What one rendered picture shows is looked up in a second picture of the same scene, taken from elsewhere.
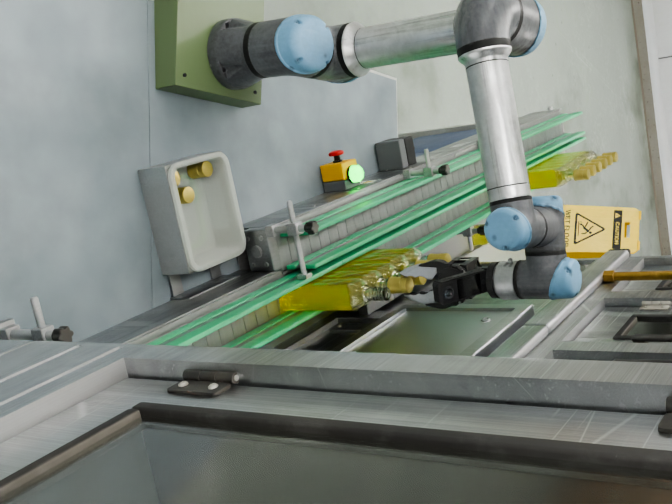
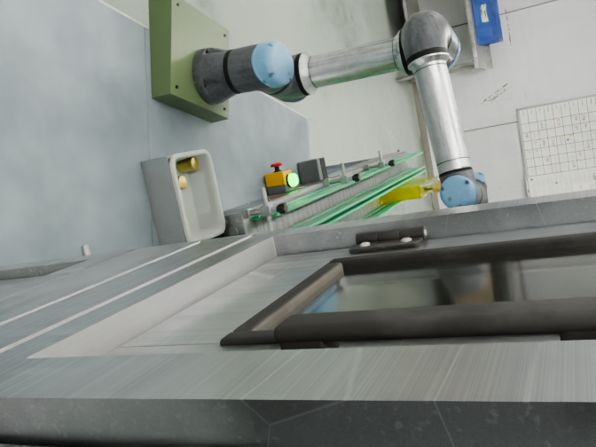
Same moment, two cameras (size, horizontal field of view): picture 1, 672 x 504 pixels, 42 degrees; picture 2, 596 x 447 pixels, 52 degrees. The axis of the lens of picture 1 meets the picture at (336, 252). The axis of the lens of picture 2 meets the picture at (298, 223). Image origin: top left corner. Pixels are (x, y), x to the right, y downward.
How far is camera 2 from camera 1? 41 cm
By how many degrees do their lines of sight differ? 11
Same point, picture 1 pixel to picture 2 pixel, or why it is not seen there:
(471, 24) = (420, 36)
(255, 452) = (558, 262)
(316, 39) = (283, 60)
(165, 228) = (165, 209)
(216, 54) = (199, 73)
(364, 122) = (289, 146)
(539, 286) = not seen: hidden behind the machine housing
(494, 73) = (440, 74)
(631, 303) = not seen: hidden behind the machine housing
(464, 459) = not seen: outside the picture
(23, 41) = (52, 42)
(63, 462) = (304, 302)
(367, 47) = (319, 69)
